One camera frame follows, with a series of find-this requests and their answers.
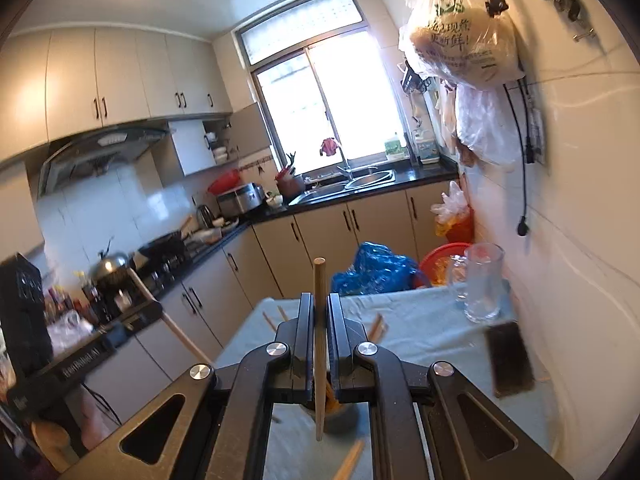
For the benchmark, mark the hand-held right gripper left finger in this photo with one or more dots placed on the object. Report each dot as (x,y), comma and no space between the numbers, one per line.
(305,330)

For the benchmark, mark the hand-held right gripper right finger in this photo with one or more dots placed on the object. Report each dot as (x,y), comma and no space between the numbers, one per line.
(336,330)

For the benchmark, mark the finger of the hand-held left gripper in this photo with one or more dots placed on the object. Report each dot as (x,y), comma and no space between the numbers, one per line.
(135,317)

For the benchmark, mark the single yellow chopstick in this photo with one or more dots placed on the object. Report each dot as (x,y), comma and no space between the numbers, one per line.
(175,325)
(320,280)

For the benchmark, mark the bunch of yellow chopsticks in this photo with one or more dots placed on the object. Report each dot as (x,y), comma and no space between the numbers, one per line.
(377,327)

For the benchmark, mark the dark grey utensil holder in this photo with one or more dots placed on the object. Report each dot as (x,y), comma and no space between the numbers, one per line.
(345,420)

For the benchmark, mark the person's left hand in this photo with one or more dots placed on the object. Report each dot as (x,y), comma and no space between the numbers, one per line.
(50,445)

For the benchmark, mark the black gas stove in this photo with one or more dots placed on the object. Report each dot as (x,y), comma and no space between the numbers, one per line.
(165,270)

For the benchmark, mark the metal wok with lid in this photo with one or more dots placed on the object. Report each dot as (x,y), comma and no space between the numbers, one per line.
(109,267)

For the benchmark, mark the blue plastic bag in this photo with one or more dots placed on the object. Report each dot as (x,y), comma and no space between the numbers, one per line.
(375,270)

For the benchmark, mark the black frying pan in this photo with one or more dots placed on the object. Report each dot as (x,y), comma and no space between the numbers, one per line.
(162,245)

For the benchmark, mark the grey-blue tablecloth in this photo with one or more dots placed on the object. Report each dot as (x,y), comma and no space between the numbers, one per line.
(425,320)

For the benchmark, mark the beige lower kitchen cabinets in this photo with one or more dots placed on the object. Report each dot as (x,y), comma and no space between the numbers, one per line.
(320,240)

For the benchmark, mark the beige kitchen cabinets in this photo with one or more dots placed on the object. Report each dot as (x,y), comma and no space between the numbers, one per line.
(320,240)
(115,80)

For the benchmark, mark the red plastic basin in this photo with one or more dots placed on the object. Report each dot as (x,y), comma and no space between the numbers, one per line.
(440,265)

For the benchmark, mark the metal kettle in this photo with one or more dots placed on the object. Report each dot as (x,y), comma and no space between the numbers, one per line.
(204,216)

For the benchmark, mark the black kitchen countertop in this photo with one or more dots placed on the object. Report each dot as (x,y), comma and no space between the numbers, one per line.
(325,195)

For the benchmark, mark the silver rice cooker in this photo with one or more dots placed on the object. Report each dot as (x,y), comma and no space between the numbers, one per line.
(240,200)

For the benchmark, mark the dark red utensil pot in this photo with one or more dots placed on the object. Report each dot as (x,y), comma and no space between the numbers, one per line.
(290,185)

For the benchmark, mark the clear glass mug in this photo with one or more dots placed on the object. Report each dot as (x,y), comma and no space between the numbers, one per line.
(482,285)

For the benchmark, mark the steel kitchen sink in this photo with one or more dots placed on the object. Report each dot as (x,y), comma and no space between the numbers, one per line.
(370,180)

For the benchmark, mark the orange bin with white bag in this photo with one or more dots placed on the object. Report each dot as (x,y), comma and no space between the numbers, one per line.
(452,220)

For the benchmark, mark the red basin lid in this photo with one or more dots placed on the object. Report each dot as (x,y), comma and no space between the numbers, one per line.
(224,182)

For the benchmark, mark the metal sink faucet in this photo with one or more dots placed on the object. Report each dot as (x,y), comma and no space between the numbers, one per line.
(345,165)

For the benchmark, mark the range hood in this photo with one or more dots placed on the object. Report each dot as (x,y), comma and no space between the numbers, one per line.
(95,152)

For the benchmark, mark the black smartphone in brown case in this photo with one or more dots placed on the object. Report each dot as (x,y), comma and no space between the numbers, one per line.
(510,360)

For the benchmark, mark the pink cloth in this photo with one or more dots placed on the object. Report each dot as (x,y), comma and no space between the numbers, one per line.
(329,146)

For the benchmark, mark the green and white carton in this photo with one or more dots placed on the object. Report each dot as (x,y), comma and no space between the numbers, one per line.
(395,149)

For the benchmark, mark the open cabinet with dishes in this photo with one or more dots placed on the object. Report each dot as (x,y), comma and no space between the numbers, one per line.
(217,142)

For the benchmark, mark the kitchen window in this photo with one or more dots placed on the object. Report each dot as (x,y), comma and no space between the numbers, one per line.
(330,95)

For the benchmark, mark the beige upper kitchen cabinets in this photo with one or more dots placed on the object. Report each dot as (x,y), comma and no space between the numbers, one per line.
(115,80)

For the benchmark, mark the white plastic bag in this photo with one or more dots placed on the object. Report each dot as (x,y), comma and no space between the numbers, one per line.
(487,125)

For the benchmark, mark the printed plastic bag of food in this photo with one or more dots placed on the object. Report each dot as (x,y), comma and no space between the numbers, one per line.
(460,40)

